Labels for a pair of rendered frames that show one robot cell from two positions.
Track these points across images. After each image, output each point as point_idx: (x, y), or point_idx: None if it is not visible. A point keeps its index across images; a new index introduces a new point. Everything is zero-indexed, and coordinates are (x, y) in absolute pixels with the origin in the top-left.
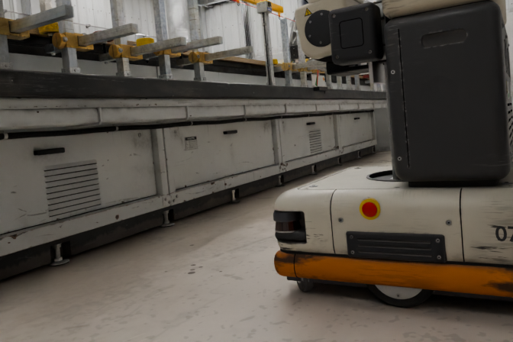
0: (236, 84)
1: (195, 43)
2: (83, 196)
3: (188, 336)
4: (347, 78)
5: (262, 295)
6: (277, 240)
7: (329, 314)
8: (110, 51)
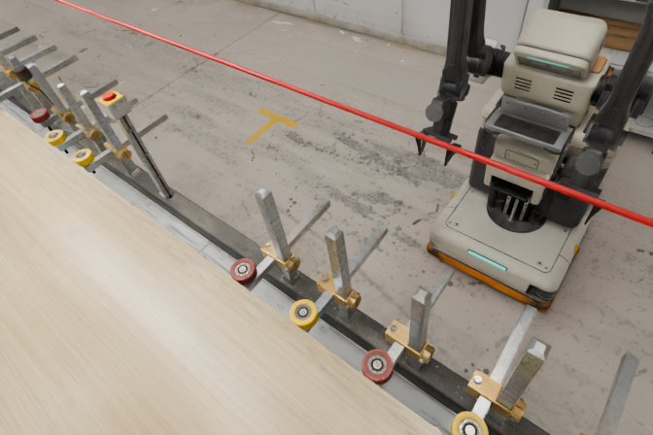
0: (249, 238)
1: (366, 254)
2: None
3: (600, 369)
4: (9, 82)
5: (540, 326)
6: (544, 301)
7: (569, 298)
8: (428, 360)
